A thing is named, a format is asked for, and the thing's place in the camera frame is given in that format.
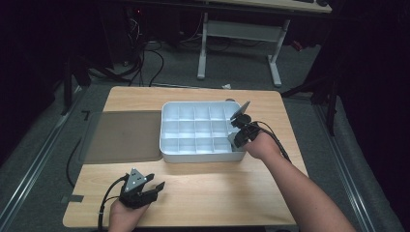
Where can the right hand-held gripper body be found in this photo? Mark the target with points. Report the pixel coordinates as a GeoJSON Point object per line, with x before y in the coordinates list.
{"type": "Point", "coordinates": [246, 127]}

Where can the white paper scrap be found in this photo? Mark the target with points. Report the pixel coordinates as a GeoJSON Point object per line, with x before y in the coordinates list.
{"type": "Point", "coordinates": [226, 86]}

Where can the desk with white legs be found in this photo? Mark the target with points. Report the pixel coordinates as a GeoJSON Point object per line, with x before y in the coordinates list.
{"type": "Point", "coordinates": [240, 30]}

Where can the translucent box lid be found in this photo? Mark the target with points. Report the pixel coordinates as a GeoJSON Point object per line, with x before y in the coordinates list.
{"type": "Point", "coordinates": [122, 137]}

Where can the grey tape strip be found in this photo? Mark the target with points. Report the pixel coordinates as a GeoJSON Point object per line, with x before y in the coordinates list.
{"type": "Point", "coordinates": [72, 198]}

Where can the person's left hand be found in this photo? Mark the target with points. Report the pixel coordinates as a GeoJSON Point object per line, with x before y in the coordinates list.
{"type": "Point", "coordinates": [125, 217]}

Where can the person's right hand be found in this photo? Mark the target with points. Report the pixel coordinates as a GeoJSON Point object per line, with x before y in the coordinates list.
{"type": "Point", "coordinates": [262, 146]}

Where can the grey sock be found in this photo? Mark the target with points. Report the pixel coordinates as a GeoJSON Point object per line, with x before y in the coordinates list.
{"type": "Point", "coordinates": [232, 141]}

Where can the dark metal stand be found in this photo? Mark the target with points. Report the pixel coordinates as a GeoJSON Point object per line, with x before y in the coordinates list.
{"type": "Point", "coordinates": [77, 77]}
{"type": "Point", "coordinates": [322, 93]}

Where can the metal floor rail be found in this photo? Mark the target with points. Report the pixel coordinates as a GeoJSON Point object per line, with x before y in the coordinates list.
{"type": "Point", "coordinates": [348, 174]}
{"type": "Point", "coordinates": [35, 164]}

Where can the white compartment storage box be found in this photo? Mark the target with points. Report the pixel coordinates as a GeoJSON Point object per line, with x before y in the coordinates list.
{"type": "Point", "coordinates": [196, 132]}

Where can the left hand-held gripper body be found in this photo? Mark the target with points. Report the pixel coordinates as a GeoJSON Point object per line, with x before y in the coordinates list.
{"type": "Point", "coordinates": [135, 190]}

